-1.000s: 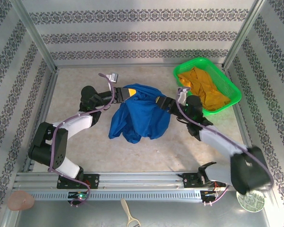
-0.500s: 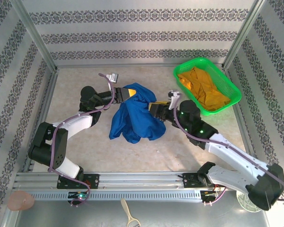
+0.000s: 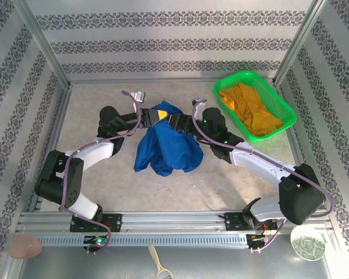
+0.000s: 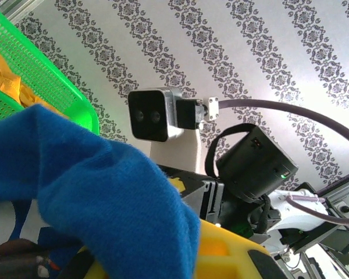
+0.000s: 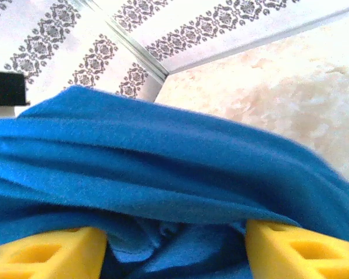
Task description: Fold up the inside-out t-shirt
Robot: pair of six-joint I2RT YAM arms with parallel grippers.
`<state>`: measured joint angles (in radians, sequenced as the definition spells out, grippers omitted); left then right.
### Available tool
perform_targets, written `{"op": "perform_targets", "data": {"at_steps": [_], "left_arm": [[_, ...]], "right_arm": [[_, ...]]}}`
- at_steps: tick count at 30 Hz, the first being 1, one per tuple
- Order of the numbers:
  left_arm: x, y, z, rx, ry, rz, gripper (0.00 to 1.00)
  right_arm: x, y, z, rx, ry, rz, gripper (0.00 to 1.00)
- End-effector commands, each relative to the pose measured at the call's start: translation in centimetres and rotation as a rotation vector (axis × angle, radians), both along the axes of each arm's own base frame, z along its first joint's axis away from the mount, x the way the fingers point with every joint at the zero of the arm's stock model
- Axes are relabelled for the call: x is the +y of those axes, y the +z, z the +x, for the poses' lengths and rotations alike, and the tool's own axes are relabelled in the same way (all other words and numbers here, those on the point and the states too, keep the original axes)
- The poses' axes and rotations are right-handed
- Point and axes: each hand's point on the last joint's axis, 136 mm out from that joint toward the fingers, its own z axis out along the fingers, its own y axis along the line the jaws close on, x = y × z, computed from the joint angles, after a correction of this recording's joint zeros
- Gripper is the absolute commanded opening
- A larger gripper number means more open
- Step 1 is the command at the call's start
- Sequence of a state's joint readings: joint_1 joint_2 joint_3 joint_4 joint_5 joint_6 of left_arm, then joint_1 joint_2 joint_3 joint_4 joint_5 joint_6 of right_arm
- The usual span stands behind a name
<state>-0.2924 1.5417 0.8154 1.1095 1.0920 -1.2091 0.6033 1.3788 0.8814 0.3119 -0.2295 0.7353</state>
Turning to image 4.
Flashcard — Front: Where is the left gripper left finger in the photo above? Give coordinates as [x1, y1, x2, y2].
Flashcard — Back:
[58, 246, 111, 279]

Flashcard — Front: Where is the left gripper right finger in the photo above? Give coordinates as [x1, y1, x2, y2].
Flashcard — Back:
[191, 218, 286, 279]

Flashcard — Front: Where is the blue t-shirt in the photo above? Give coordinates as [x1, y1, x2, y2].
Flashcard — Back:
[0, 103, 204, 279]

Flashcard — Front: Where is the green plastic mesh basket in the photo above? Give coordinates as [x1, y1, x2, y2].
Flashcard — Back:
[0, 0, 100, 137]

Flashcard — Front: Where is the yellow cloth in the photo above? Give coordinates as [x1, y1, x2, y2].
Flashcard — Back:
[0, 45, 45, 108]

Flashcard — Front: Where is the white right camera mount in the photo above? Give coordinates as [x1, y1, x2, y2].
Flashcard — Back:
[149, 127, 206, 175]

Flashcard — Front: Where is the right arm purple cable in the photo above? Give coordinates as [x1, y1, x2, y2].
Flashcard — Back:
[218, 98, 349, 226]

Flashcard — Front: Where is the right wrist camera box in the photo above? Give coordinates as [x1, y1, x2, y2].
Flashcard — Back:
[127, 86, 184, 143]

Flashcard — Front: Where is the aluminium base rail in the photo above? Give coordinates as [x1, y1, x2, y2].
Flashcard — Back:
[319, 174, 349, 227]

